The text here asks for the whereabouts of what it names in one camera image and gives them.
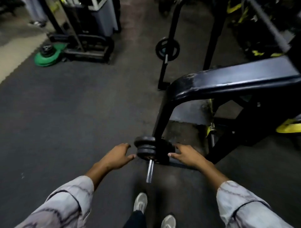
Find person's left forearm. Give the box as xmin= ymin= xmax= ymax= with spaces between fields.
xmin=14 ymin=161 xmax=111 ymax=228

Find yellow machine bracket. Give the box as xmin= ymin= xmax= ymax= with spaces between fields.
xmin=276 ymin=118 xmax=301 ymax=134

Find grey machine shroud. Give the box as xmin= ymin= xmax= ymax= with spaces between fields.
xmin=88 ymin=0 xmax=119 ymax=37

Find person's right forearm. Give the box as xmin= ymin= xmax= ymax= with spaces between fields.
xmin=198 ymin=159 xmax=295 ymax=228

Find grey left shoe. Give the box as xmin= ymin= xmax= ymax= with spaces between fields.
xmin=133 ymin=193 xmax=148 ymax=214

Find black slanted rack post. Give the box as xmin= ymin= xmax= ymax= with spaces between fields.
xmin=202 ymin=0 xmax=228 ymax=71

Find small black weight plate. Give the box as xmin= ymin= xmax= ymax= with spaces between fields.
xmin=137 ymin=150 xmax=157 ymax=161
xmin=137 ymin=144 xmax=156 ymax=153
xmin=134 ymin=136 xmax=156 ymax=148

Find green weight plates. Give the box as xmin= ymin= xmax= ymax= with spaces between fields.
xmin=34 ymin=43 xmax=68 ymax=67

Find grey shoe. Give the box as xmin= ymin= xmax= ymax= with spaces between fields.
xmin=161 ymin=214 xmax=176 ymax=228
xmin=133 ymin=193 xmax=148 ymax=214

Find person's left hand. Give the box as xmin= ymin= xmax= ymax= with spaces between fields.
xmin=100 ymin=143 xmax=136 ymax=171

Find black ring weight plate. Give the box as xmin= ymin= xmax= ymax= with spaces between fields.
xmin=155 ymin=38 xmax=181 ymax=62

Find black gym machine frame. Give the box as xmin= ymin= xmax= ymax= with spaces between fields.
xmin=152 ymin=55 xmax=301 ymax=165

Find black plate with hub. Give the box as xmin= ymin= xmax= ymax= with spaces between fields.
xmin=39 ymin=44 xmax=56 ymax=58

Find large black weight plate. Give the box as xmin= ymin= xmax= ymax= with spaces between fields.
xmin=154 ymin=139 xmax=175 ymax=164

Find grey steel barbell bar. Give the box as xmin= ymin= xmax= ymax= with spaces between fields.
xmin=249 ymin=0 xmax=291 ymax=53

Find black rack upright post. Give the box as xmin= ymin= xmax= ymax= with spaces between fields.
xmin=157 ymin=0 xmax=184 ymax=91

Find steel plate storage peg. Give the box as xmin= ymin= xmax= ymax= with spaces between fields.
xmin=146 ymin=159 xmax=155 ymax=184

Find person's right hand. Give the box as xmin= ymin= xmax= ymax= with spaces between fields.
xmin=168 ymin=143 xmax=209 ymax=168

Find dark trousers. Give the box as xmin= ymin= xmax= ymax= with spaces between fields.
xmin=123 ymin=210 xmax=147 ymax=228

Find grey right shoe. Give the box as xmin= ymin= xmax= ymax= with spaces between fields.
xmin=161 ymin=214 xmax=176 ymax=228

